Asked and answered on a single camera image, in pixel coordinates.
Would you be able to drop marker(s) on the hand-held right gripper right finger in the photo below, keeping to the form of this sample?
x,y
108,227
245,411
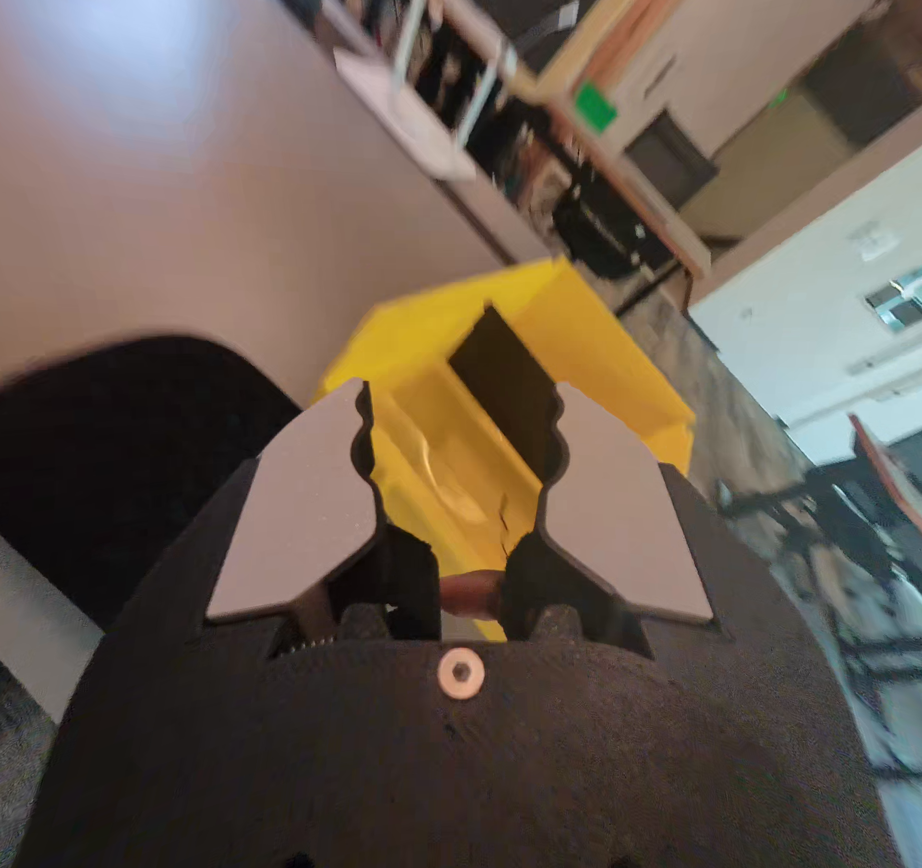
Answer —
x,y
619,522

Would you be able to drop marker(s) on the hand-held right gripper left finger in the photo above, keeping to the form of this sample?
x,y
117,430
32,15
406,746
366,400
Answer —
x,y
302,515

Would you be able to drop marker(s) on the yellow plastic bin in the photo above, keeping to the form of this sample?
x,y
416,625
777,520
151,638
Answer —
x,y
432,349

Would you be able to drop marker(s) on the black foam wrist pad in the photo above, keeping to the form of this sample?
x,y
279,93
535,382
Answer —
x,y
108,450

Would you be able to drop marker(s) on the long wooden table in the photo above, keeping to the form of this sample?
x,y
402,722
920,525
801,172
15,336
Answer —
x,y
648,198

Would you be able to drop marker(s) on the green plastic bin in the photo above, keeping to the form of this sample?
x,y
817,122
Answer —
x,y
595,108

